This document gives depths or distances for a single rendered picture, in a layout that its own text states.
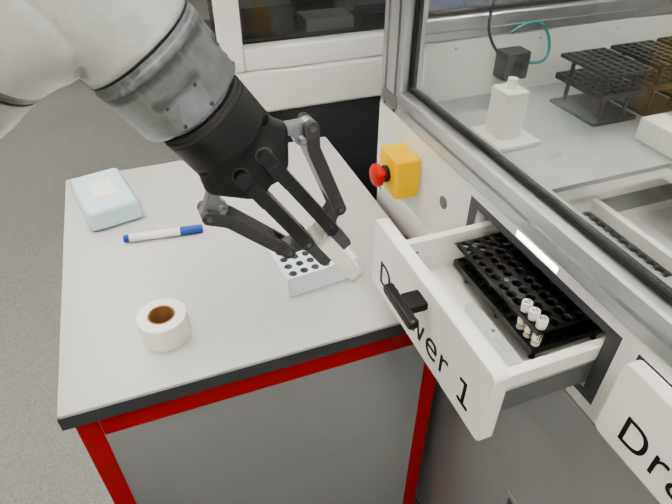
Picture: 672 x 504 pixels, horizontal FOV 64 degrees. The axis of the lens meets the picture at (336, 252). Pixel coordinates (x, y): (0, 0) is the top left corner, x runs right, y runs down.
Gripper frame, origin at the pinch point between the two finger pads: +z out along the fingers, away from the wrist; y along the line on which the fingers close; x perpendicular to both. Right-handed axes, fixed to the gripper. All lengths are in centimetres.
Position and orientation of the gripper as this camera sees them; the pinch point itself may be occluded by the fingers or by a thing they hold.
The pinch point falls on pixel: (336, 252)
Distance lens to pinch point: 54.1
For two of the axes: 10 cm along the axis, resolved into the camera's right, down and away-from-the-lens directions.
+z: 5.2, 5.5, 6.5
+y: 7.6, -6.4, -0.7
